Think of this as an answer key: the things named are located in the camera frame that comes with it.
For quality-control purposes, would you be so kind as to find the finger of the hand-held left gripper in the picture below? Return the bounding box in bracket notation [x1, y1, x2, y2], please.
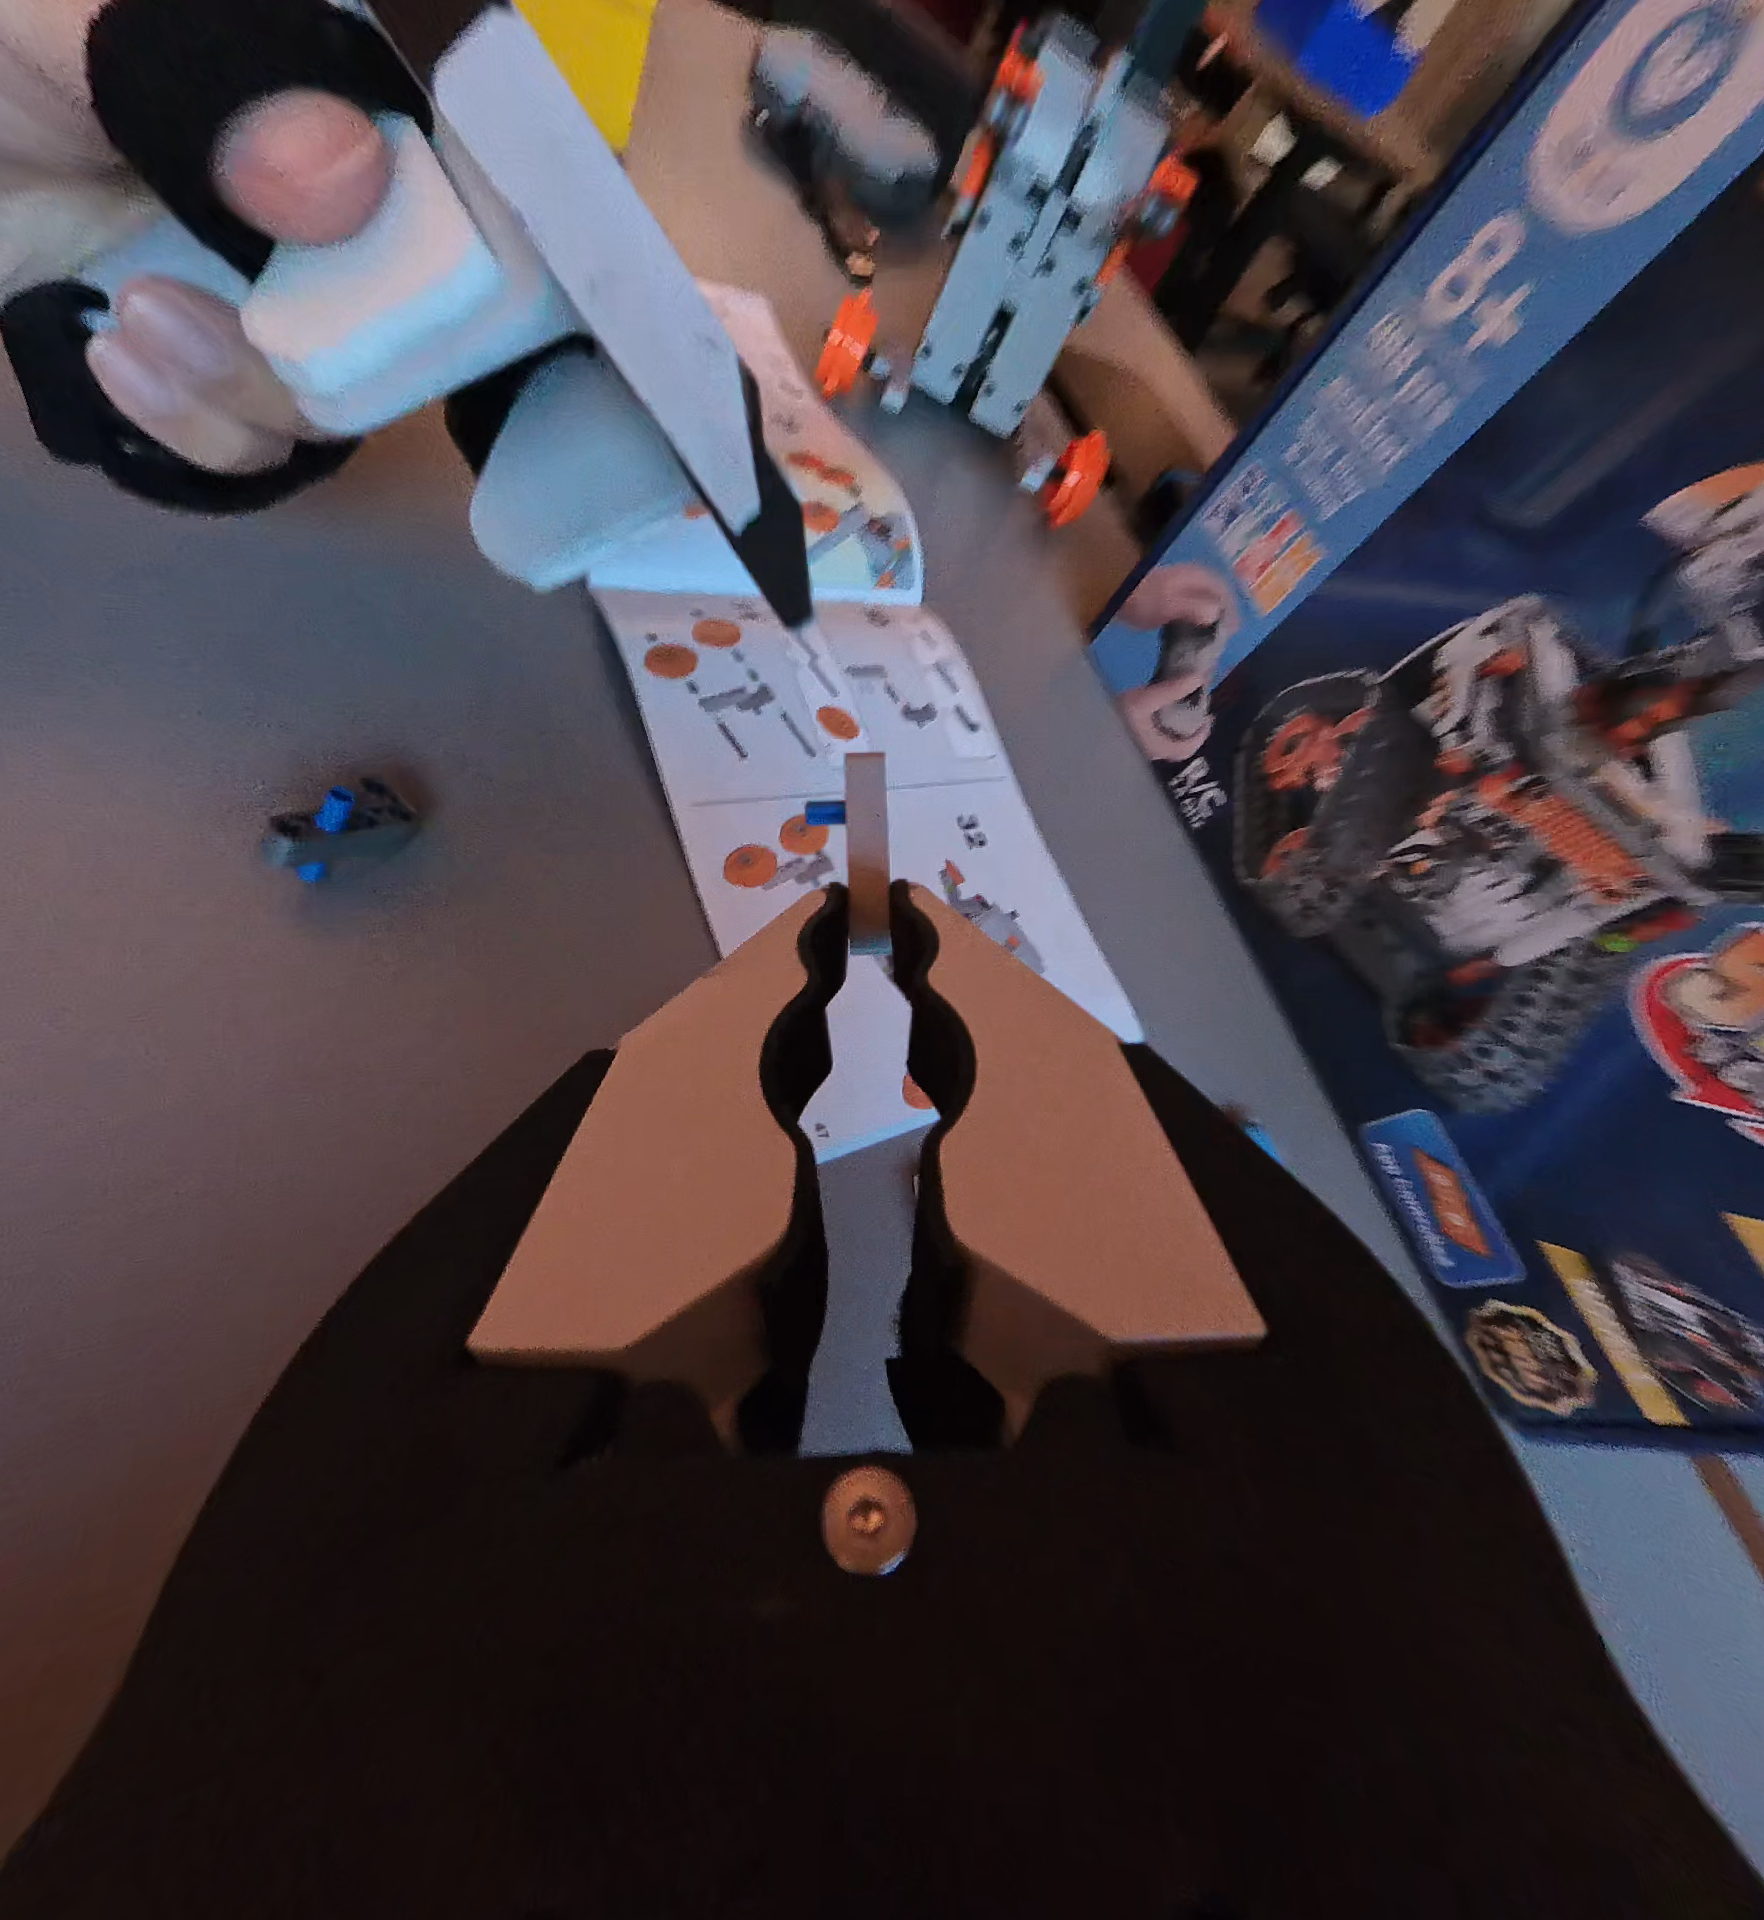
[429, 3, 818, 631]
[466, 343, 745, 594]

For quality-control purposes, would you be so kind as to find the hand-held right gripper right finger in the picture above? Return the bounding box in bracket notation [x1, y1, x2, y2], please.
[890, 880, 1271, 1443]

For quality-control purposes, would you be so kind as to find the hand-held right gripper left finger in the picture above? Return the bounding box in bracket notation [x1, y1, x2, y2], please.
[461, 881, 850, 1455]

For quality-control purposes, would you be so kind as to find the grey building beam with pin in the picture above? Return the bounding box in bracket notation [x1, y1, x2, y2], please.
[804, 751, 896, 959]

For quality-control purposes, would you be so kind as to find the black building beam with pin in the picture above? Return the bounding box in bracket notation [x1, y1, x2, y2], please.
[264, 773, 428, 887]

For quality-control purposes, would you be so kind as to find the grey desk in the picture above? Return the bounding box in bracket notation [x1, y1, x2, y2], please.
[0, 285, 1764, 1920]

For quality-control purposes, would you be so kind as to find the yellow plastic bin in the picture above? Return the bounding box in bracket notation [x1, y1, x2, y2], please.
[515, 0, 660, 152]

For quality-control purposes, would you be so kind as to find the open white instruction booklet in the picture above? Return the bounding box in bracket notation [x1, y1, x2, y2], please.
[590, 285, 1145, 1160]

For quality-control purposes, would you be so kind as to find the grey toy robot model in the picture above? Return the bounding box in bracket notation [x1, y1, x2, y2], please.
[814, 14, 1200, 527]

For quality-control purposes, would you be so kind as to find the robot kit box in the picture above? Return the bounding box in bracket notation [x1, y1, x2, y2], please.
[1089, 0, 1764, 1457]

